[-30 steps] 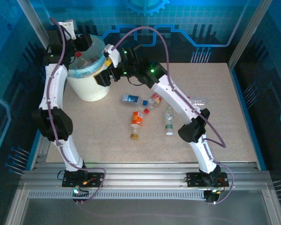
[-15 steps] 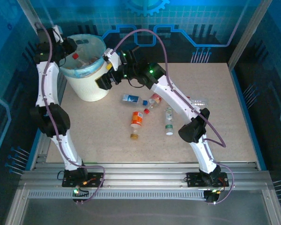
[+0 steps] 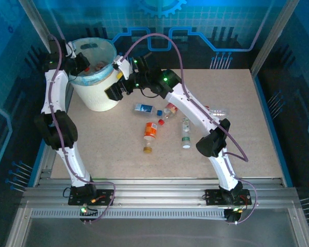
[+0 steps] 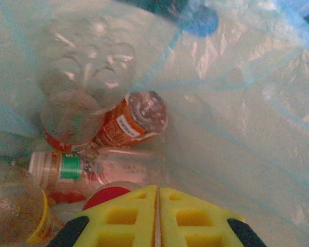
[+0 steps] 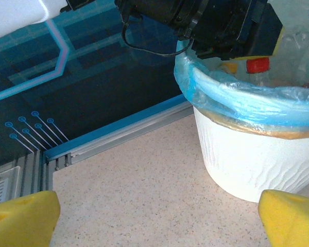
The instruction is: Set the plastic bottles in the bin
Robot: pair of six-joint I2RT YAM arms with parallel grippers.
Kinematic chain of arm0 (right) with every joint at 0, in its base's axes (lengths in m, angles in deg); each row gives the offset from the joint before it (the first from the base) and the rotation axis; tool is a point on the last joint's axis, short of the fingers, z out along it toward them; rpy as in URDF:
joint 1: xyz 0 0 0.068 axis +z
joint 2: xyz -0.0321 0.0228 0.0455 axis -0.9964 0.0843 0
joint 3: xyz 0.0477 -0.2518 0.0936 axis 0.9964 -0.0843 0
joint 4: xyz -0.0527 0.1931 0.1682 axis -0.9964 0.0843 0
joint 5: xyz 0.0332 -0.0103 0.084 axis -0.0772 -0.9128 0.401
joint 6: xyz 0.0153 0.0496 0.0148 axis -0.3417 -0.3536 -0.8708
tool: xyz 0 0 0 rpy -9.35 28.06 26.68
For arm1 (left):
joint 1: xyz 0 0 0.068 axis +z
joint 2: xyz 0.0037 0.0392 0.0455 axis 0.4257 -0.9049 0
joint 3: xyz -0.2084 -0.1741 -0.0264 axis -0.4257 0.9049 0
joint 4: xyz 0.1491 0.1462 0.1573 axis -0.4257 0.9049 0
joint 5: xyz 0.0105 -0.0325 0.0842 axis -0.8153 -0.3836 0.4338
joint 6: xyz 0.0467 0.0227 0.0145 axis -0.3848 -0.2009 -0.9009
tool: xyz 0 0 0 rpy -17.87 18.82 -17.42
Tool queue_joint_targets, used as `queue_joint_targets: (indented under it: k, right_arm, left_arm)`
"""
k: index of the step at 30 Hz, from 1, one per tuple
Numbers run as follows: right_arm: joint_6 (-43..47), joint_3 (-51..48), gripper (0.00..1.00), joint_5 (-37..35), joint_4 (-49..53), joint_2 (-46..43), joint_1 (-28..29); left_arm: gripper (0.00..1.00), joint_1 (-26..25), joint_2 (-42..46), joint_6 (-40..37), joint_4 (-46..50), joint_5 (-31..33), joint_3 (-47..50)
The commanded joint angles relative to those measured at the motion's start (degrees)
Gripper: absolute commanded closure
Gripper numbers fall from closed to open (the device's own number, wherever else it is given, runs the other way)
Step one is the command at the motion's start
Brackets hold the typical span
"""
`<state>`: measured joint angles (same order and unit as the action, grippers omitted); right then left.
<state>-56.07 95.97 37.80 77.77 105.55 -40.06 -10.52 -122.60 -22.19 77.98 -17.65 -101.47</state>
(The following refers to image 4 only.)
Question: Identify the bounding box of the red label bottle red cap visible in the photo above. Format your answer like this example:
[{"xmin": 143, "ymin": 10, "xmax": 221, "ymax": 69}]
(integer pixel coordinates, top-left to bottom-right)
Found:
[{"xmin": 47, "ymin": 180, "xmax": 143, "ymax": 213}]

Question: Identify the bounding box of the green label bottle white cap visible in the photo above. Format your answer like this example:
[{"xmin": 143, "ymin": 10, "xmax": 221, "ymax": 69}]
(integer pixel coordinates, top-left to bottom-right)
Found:
[{"xmin": 28, "ymin": 147, "xmax": 169, "ymax": 190}]

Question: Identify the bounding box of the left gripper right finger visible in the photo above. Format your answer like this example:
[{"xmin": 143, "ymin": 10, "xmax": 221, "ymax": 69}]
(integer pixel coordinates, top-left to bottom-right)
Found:
[{"xmin": 158, "ymin": 186, "xmax": 261, "ymax": 247}]

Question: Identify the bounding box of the orange label bottle yellow cap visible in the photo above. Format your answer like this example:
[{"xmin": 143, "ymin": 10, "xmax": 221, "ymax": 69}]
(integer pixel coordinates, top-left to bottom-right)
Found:
[{"xmin": 92, "ymin": 90, "xmax": 168, "ymax": 148}]

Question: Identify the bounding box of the clear bottle red label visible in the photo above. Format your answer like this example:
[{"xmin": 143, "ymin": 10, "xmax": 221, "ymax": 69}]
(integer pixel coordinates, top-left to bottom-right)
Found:
[{"xmin": 37, "ymin": 16, "xmax": 136, "ymax": 153}]

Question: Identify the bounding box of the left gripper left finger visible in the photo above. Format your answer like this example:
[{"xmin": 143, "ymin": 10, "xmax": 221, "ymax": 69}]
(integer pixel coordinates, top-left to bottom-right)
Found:
[{"xmin": 48, "ymin": 184, "xmax": 159, "ymax": 247}]

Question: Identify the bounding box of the blue plastic bin liner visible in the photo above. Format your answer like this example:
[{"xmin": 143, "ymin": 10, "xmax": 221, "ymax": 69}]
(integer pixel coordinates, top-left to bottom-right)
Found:
[{"xmin": 0, "ymin": 0, "xmax": 309, "ymax": 247}]

